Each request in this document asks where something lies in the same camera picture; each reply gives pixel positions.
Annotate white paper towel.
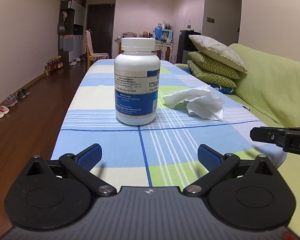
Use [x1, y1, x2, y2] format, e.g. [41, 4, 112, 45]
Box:
[162, 85, 225, 121]

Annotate white pill bottle blue label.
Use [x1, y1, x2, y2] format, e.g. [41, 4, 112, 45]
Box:
[114, 37, 160, 126]

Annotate white booklet with pen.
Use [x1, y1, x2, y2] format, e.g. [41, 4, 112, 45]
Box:
[242, 105, 250, 111]

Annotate green covered sofa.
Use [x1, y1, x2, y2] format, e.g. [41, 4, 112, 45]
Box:
[174, 42, 300, 233]

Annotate blue patterned bottom cushion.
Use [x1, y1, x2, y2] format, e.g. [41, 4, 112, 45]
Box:
[209, 84, 235, 94]

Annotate green patterned lower pillow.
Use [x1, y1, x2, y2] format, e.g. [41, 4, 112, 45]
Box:
[187, 60, 237, 88]

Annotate green patterned pillow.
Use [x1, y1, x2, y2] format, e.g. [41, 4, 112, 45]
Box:
[187, 60, 237, 88]
[188, 51, 239, 80]

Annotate green patterned middle pillow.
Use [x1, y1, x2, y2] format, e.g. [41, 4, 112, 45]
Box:
[188, 51, 239, 80]

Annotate dark shoes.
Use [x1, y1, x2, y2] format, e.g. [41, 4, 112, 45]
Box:
[16, 88, 30, 99]

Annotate grey sneakers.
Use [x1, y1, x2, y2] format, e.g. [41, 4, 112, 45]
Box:
[3, 94, 18, 108]

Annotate beige embroidered top pillow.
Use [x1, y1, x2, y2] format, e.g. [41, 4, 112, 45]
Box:
[189, 35, 248, 73]

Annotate group of sauce bottles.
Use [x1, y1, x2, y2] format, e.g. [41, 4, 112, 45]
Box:
[44, 56, 63, 75]

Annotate wooden chair with cushion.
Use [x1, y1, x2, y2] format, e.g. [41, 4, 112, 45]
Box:
[84, 29, 110, 69]

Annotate black mini fridge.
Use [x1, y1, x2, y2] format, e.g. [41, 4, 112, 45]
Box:
[176, 30, 201, 64]

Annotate cluttered wooden side table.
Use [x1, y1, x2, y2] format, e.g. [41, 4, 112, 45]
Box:
[114, 36, 174, 62]

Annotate blue toaster oven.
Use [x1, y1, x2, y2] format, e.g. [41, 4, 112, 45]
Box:
[160, 29, 173, 43]

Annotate dark entrance door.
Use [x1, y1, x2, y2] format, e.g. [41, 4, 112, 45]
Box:
[87, 4, 115, 58]

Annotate tall black white cabinet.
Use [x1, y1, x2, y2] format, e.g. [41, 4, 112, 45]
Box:
[57, 0, 85, 65]

